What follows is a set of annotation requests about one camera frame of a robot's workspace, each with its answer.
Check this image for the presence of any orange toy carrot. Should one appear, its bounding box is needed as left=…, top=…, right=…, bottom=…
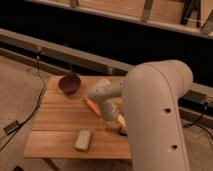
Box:
left=84, top=98, right=101, bottom=117

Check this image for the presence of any beige cylindrical gripper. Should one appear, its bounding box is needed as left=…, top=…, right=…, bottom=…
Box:
left=99, top=99, right=126, bottom=128

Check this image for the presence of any black cable right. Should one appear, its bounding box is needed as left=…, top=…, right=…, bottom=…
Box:
left=183, top=101, right=213, bottom=141

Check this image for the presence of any black power adapter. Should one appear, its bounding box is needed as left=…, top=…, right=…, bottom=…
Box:
left=4, top=121, right=20, bottom=135

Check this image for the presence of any black cable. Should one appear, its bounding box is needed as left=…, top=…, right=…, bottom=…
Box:
left=0, top=50, right=48, bottom=152
left=183, top=101, right=213, bottom=141

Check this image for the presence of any black cable left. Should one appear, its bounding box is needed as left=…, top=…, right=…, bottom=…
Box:
left=0, top=50, right=48, bottom=152

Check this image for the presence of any dark red bowl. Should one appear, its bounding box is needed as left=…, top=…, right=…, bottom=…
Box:
left=58, top=75, right=81, bottom=94

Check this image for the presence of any wooden table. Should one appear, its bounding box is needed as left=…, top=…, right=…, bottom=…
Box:
left=23, top=76, right=131, bottom=168

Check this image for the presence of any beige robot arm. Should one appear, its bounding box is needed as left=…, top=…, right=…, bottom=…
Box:
left=87, top=60, right=193, bottom=171

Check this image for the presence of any white sponge block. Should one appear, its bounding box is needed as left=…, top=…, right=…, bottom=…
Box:
left=74, top=130, right=92, bottom=151

